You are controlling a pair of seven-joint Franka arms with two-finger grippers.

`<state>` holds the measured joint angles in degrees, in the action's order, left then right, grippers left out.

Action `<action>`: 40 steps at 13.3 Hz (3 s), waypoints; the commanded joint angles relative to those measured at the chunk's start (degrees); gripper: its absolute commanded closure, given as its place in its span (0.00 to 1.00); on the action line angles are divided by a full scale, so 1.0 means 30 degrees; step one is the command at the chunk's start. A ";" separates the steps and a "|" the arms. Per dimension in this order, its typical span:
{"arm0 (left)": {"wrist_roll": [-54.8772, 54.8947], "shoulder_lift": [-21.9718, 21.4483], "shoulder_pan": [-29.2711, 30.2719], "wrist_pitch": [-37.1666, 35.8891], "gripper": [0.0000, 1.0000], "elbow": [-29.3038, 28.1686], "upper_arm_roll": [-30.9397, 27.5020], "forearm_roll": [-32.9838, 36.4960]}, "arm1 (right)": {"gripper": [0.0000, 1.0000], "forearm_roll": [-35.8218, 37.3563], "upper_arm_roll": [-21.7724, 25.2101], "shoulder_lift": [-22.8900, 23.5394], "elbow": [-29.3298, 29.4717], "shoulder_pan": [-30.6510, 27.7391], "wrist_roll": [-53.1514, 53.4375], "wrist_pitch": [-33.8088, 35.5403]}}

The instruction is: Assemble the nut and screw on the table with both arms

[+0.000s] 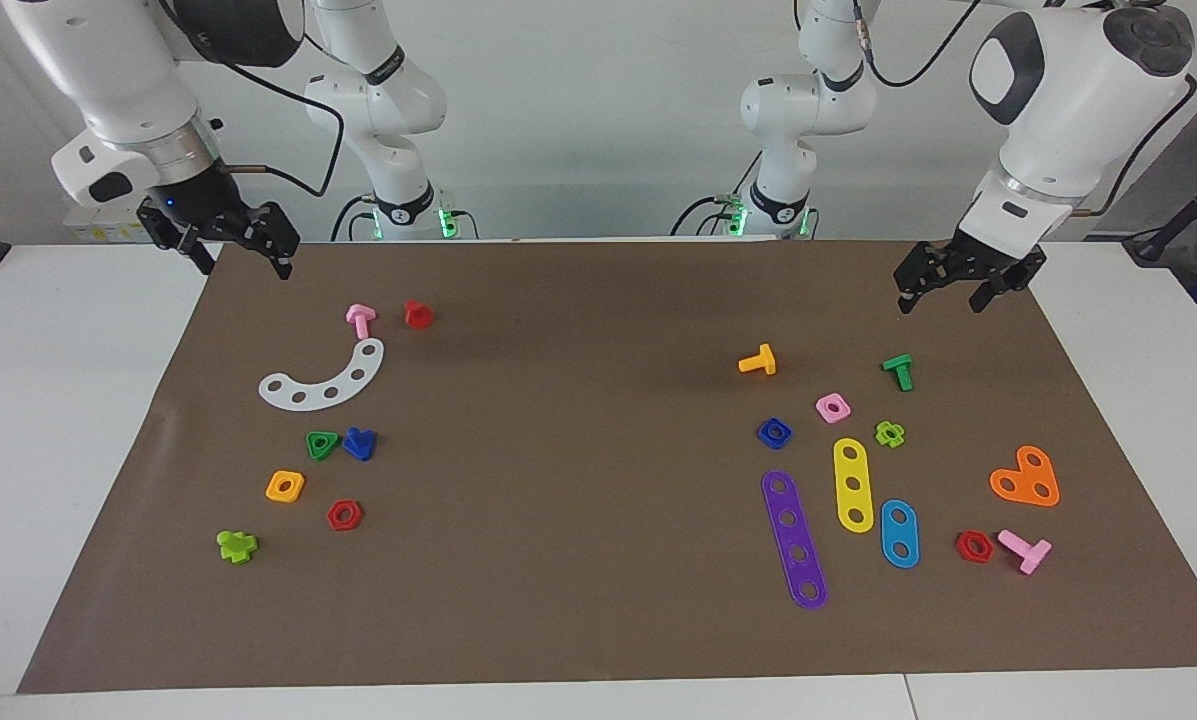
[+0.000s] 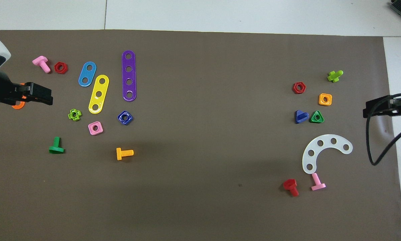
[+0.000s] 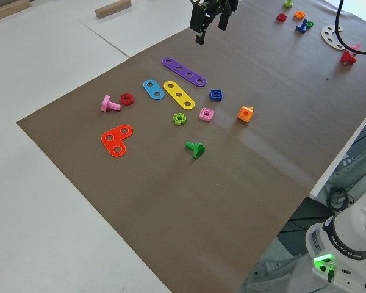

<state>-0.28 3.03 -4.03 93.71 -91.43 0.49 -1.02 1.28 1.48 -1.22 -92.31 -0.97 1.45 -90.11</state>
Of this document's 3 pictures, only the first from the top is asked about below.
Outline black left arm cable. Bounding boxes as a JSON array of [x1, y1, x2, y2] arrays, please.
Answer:
[[851, 0, 1197, 216]]

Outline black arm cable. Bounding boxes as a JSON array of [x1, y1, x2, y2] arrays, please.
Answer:
[[851, 0, 1197, 216], [158, 0, 347, 199]]

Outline black left arm base cables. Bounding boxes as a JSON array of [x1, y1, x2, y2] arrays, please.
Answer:
[[670, 192, 749, 239]]

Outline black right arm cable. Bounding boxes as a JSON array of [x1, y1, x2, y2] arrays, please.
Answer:
[[158, 0, 347, 199]]

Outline blue two-hole plate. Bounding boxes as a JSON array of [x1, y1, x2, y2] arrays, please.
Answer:
[[879, 499, 921, 570]]

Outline yellow three-hole plate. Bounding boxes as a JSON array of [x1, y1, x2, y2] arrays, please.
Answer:
[[833, 437, 876, 534]]

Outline brown table mat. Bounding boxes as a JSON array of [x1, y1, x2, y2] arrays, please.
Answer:
[[16, 238, 1197, 696]]

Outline purple four-hole plate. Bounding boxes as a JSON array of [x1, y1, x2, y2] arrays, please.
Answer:
[[761, 470, 829, 611]]

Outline black arm base cables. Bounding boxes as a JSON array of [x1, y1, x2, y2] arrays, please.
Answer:
[[330, 190, 374, 243], [670, 192, 749, 239]]

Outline black stand with cable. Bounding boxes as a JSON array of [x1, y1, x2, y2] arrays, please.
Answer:
[[1123, 180, 1197, 266]]

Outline black right arm base cables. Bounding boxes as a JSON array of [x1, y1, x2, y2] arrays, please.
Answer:
[[330, 190, 374, 243]]

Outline white curved five-hole plate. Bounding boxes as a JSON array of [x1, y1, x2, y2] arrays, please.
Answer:
[[258, 338, 386, 412]]

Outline orange heart-shaped plate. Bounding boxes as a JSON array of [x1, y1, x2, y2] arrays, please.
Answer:
[[989, 445, 1061, 508]]

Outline white and yellow box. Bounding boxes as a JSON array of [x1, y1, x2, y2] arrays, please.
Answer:
[[63, 205, 154, 244]]

